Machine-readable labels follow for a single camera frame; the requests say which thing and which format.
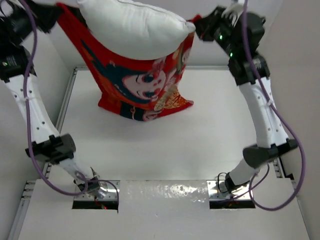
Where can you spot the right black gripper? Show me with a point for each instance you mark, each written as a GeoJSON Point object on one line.
{"type": "Point", "coordinates": [205, 24]}

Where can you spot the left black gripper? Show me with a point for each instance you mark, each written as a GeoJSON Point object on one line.
{"type": "Point", "coordinates": [43, 14]}

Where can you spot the white pillow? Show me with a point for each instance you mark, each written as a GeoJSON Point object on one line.
{"type": "Point", "coordinates": [133, 29]}

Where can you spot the red patterned pillowcase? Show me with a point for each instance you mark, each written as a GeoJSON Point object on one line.
{"type": "Point", "coordinates": [141, 90]}

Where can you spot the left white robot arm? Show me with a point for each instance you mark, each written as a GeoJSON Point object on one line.
{"type": "Point", "coordinates": [18, 44]}

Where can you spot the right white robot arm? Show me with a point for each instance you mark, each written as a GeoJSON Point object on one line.
{"type": "Point", "coordinates": [252, 76]}

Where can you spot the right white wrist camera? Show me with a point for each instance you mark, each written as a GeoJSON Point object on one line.
{"type": "Point", "coordinates": [234, 11]}

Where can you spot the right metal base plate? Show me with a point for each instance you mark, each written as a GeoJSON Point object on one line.
{"type": "Point", "coordinates": [218, 193]}

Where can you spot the metal base plate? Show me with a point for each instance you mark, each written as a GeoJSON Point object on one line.
{"type": "Point", "coordinates": [107, 193]}
{"type": "Point", "coordinates": [218, 193]}

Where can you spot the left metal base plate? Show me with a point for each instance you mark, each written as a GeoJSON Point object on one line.
{"type": "Point", "coordinates": [107, 193]}

